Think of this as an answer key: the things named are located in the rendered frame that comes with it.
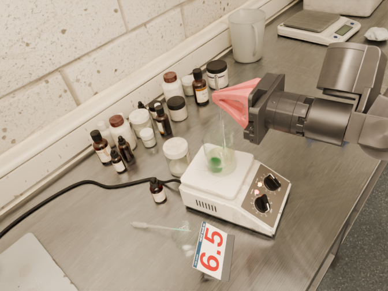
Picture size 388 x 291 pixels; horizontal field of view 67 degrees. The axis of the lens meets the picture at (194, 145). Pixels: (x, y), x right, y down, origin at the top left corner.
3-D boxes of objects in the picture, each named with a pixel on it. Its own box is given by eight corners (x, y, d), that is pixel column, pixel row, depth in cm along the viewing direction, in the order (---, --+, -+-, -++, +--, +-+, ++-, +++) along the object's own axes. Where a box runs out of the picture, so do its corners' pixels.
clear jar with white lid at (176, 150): (171, 180, 71) (164, 157, 66) (167, 163, 75) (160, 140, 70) (195, 174, 71) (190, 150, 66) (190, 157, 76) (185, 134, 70)
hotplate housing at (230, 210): (291, 189, 64) (294, 164, 59) (273, 240, 56) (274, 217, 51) (200, 163, 74) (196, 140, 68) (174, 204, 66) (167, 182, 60)
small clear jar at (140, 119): (131, 134, 86) (124, 116, 82) (146, 123, 89) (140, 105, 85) (143, 141, 83) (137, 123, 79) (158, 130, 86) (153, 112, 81)
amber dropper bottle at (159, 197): (151, 197, 68) (143, 178, 63) (162, 190, 69) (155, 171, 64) (157, 205, 66) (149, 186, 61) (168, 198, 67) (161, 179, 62)
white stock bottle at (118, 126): (128, 155, 80) (116, 127, 73) (114, 150, 82) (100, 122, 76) (140, 142, 83) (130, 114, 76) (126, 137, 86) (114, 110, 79)
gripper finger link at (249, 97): (202, 86, 44) (261, 99, 40) (224, 63, 48) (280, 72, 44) (208, 121, 49) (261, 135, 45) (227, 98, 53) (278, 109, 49)
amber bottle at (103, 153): (98, 159, 81) (84, 133, 74) (111, 152, 82) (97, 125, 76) (104, 166, 78) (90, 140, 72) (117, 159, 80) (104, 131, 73)
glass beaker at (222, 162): (227, 184, 57) (223, 153, 51) (200, 172, 60) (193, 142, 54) (244, 160, 61) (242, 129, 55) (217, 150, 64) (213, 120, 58)
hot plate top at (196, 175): (256, 157, 62) (255, 154, 61) (234, 201, 54) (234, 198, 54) (204, 144, 67) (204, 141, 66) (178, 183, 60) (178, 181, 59)
